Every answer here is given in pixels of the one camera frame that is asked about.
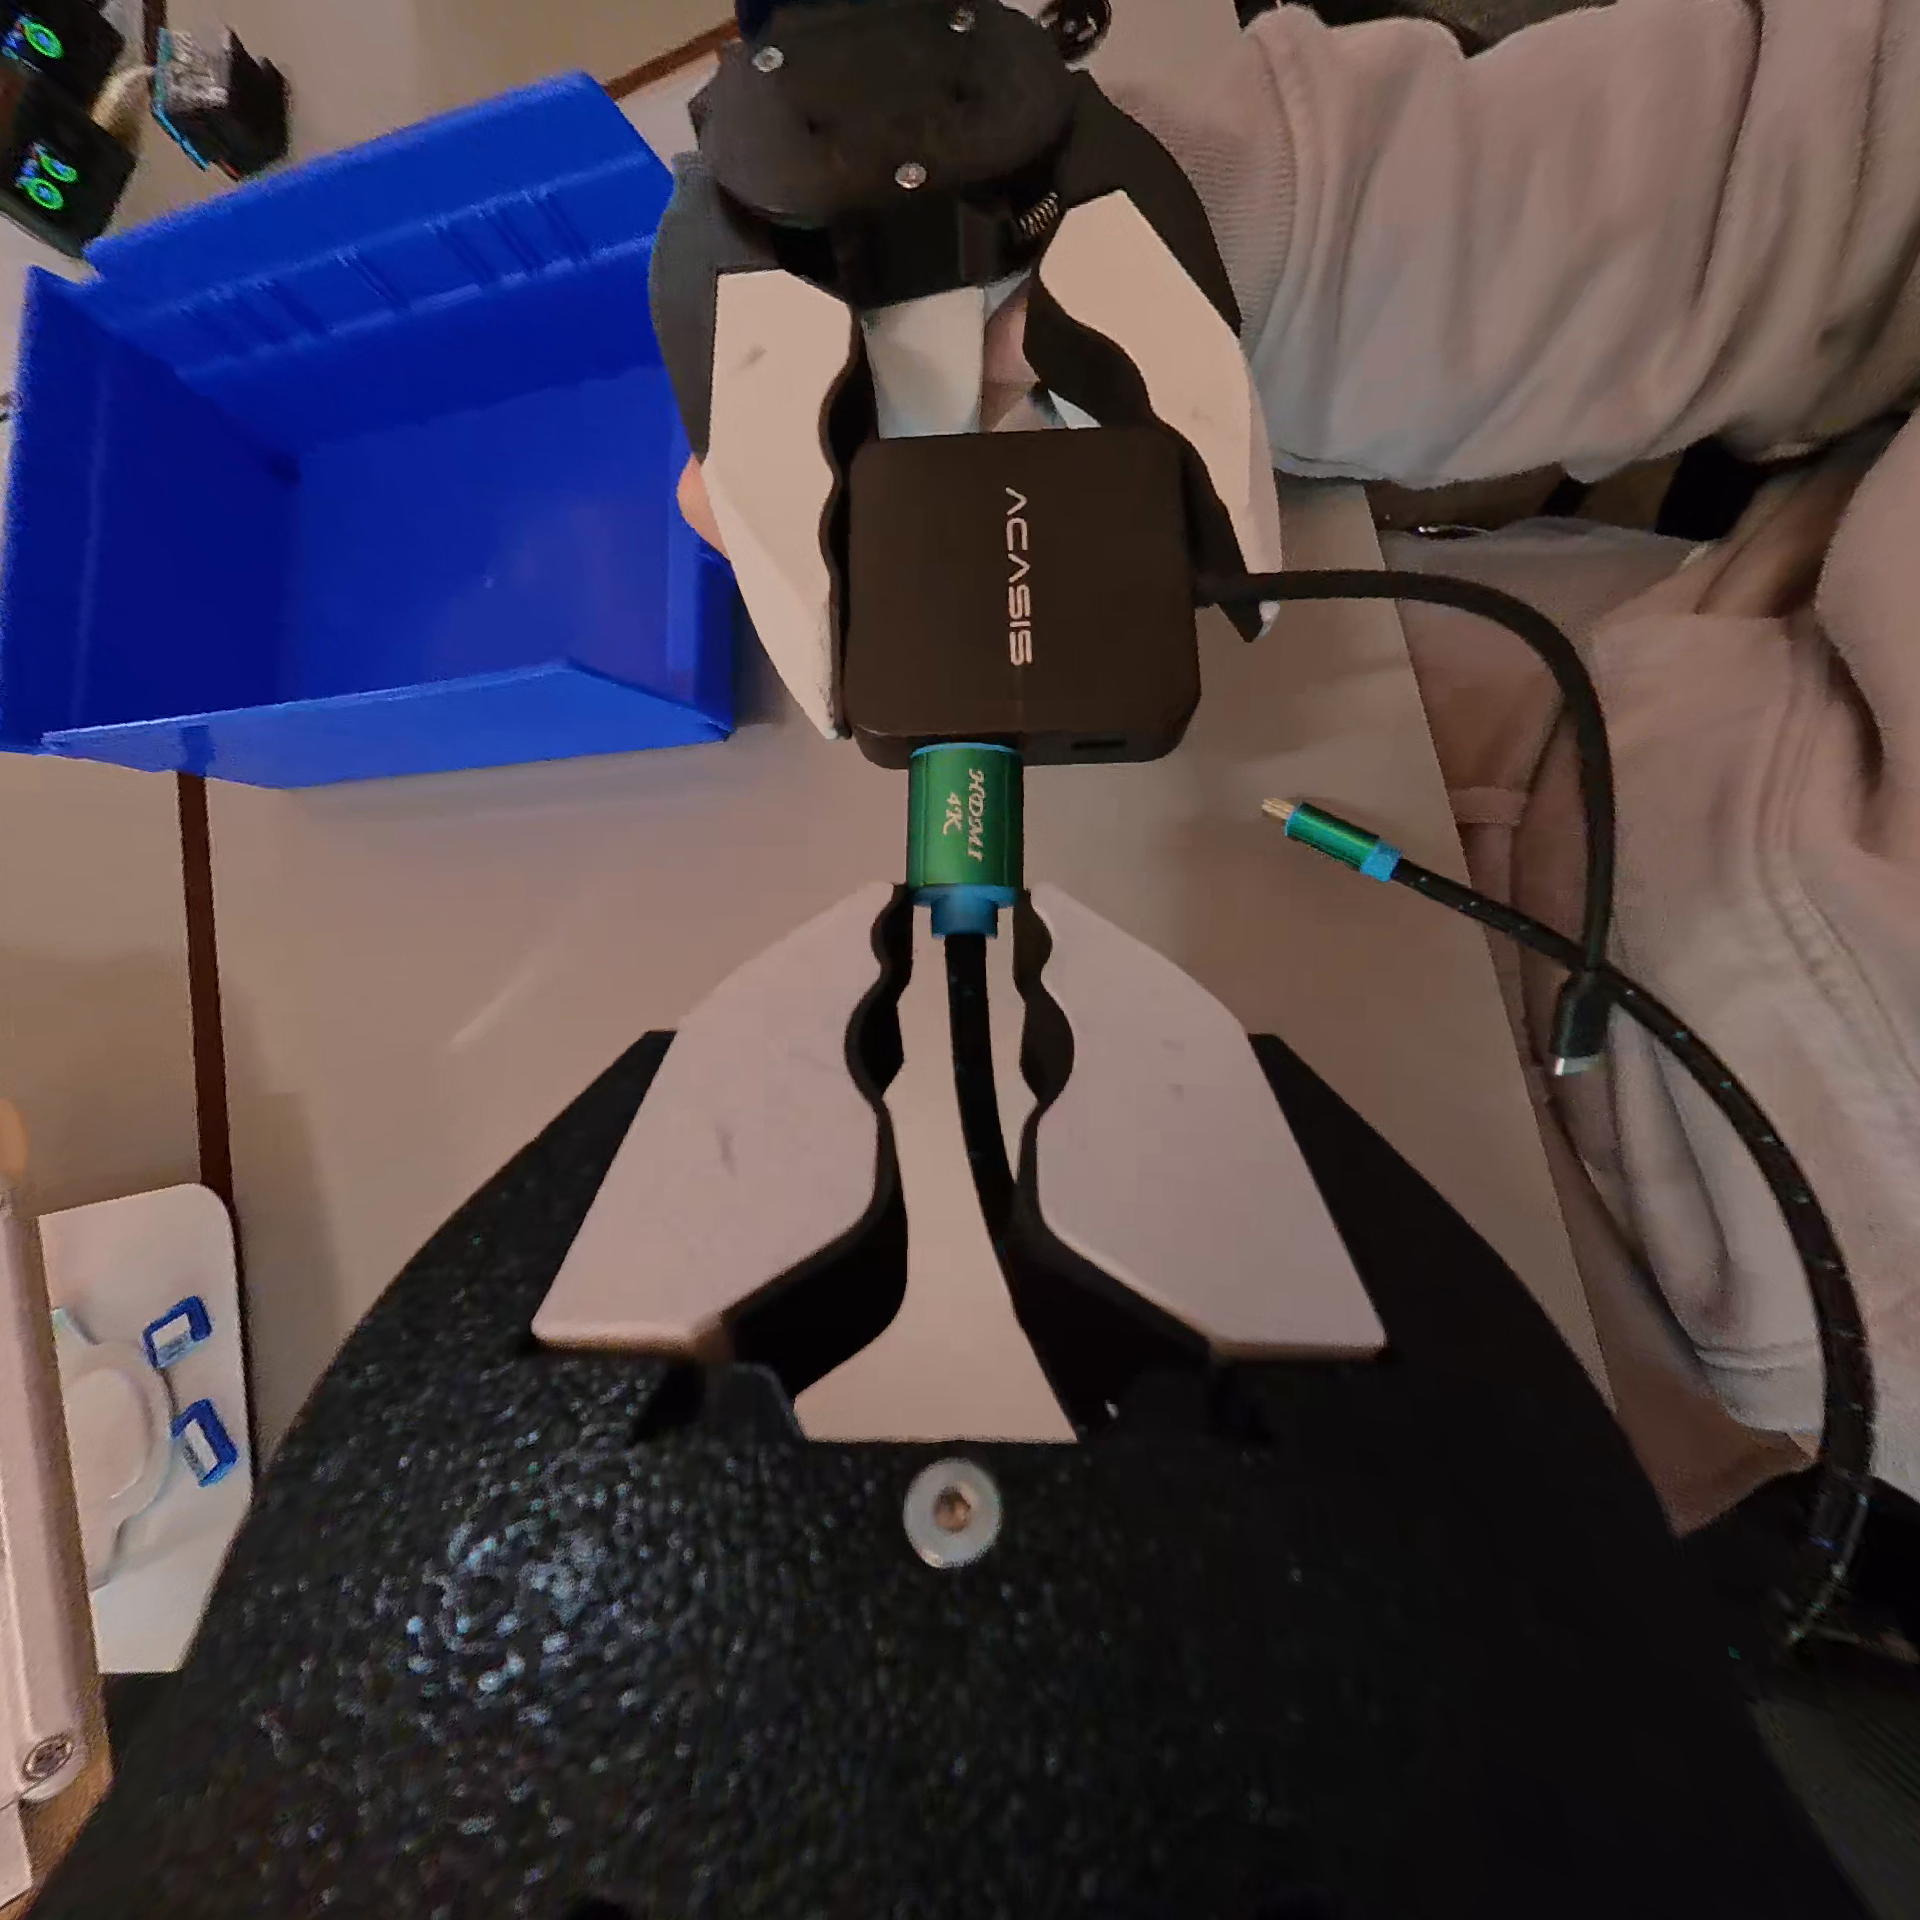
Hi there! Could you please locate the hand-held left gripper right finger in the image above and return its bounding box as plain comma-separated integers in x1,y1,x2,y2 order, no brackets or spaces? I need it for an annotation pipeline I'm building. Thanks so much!
1018,883,1391,1367

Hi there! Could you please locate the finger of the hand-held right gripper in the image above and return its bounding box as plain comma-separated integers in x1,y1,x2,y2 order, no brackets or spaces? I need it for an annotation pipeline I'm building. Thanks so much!
1031,188,1287,606
701,262,875,747

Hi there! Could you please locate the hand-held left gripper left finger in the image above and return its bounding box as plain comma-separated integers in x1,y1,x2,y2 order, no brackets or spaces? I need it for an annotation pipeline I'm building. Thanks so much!
533,883,911,1368

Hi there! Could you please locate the black usb hub with cable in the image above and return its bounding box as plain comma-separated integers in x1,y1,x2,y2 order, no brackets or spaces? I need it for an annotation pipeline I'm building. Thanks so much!
836,432,1623,1081

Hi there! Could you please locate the green plug braided black cable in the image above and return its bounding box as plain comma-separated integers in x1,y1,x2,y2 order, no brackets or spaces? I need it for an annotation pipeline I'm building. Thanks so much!
901,739,1884,1665

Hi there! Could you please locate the person's right forearm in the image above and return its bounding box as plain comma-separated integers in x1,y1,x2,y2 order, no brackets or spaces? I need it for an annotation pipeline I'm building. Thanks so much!
1110,0,1920,489

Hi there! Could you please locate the blue plastic bin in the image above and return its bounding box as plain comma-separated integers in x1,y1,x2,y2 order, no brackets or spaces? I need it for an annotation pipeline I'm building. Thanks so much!
0,67,741,792

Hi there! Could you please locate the white packet with blue clips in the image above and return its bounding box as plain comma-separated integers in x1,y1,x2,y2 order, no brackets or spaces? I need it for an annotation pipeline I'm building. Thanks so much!
36,1181,252,1678

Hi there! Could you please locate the person's grey hoodie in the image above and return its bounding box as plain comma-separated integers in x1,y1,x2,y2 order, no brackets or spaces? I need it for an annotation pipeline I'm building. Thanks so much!
1381,427,1920,1535

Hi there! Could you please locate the black electronics module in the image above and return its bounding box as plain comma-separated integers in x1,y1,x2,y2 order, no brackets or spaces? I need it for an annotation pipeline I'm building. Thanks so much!
93,28,291,177

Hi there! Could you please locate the aluminium bar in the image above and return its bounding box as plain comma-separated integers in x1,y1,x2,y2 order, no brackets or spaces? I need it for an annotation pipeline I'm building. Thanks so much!
0,1183,116,1819

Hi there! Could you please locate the black device with green display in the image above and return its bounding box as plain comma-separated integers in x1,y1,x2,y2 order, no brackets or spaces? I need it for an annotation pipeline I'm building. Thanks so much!
0,0,125,77
0,71,139,260

